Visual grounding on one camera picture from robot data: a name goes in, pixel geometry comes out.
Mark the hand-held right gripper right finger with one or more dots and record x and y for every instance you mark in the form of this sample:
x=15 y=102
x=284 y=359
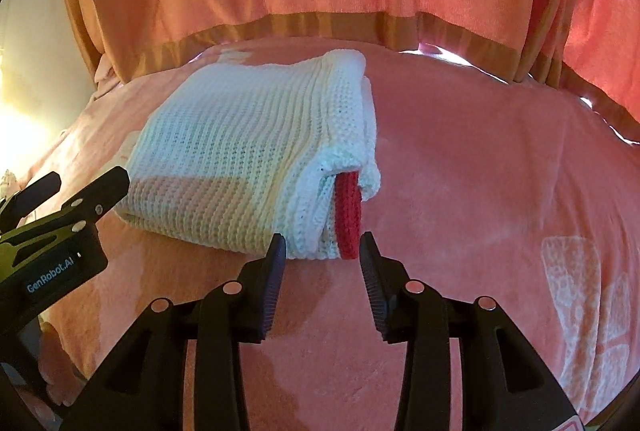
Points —
x=372 y=281

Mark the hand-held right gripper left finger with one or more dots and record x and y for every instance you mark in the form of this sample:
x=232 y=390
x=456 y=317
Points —
x=272 y=276

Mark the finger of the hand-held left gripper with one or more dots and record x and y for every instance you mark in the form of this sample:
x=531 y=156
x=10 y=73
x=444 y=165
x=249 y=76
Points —
x=100 y=198
x=35 y=193

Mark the white red black knit sweater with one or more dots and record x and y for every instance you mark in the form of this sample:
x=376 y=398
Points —
x=225 y=151

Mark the pink printed blanket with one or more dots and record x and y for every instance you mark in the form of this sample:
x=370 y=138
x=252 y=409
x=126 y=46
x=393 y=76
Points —
x=475 y=191

